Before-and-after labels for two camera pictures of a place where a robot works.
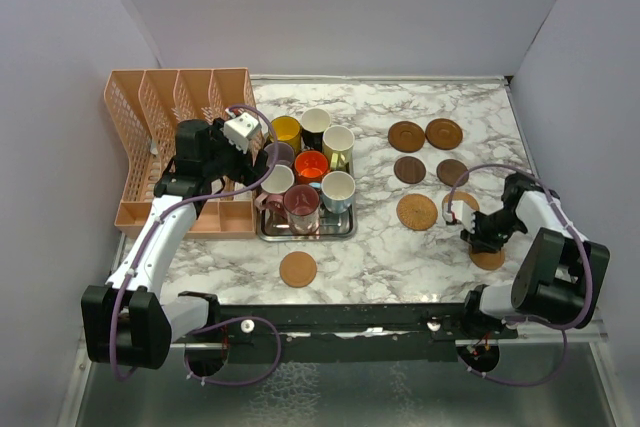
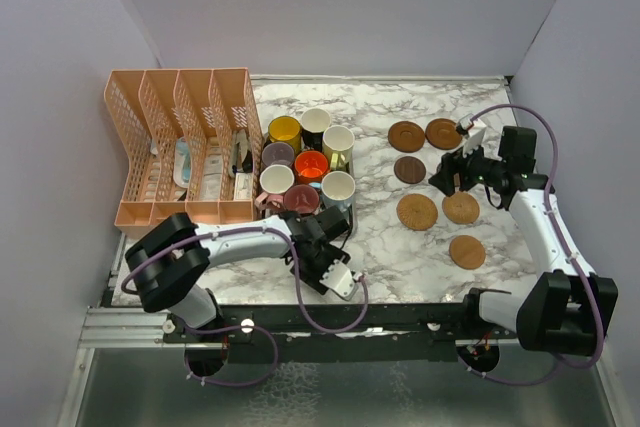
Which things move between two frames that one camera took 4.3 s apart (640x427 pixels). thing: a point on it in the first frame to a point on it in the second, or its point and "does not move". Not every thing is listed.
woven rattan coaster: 417,212 does not move
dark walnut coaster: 410,169 does not move
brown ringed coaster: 444,133 does not move
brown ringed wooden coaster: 406,136 does not move
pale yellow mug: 337,142 does not move
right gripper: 477,241 to 453,163
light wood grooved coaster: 487,260 to 467,252
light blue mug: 337,188 does not move
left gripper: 244,173 to 313,279
